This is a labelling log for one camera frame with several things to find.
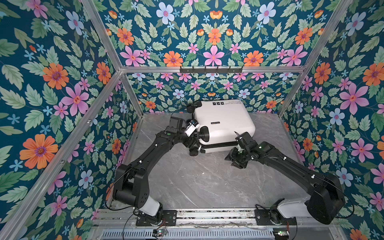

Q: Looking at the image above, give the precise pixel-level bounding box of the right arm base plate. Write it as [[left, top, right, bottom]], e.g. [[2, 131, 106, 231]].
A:
[[255, 209, 297, 226]]

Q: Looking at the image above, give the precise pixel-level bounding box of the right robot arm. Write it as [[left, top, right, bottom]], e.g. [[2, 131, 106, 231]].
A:
[[225, 132, 346, 225]]

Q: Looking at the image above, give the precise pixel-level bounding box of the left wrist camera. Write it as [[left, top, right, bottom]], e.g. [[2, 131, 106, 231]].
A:
[[184, 120, 200, 137]]

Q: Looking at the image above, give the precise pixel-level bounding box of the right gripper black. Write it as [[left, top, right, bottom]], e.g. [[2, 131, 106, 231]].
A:
[[222, 146, 250, 168]]

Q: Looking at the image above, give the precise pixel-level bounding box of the white vent grille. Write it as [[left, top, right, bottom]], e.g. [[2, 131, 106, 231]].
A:
[[100, 229, 275, 240]]

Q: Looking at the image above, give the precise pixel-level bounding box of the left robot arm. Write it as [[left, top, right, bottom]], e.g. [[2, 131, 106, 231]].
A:
[[112, 117, 210, 225]]

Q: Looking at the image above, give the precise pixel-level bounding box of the white hard-shell suitcase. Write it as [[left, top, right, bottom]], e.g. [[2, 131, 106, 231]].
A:
[[187, 100, 256, 157]]

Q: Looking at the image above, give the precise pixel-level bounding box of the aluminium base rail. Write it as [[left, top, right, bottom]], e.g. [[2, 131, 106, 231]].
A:
[[94, 208, 341, 228]]

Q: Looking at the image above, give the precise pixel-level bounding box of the aluminium frame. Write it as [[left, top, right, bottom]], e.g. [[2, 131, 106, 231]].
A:
[[1, 1, 339, 240]]

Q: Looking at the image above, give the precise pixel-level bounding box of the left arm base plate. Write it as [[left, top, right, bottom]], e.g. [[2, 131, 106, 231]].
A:
[[136, 210, 178, 227]]

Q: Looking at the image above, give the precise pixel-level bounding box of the black hook rack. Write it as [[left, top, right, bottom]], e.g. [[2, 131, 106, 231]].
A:
[[179, 66, 243, 75]]

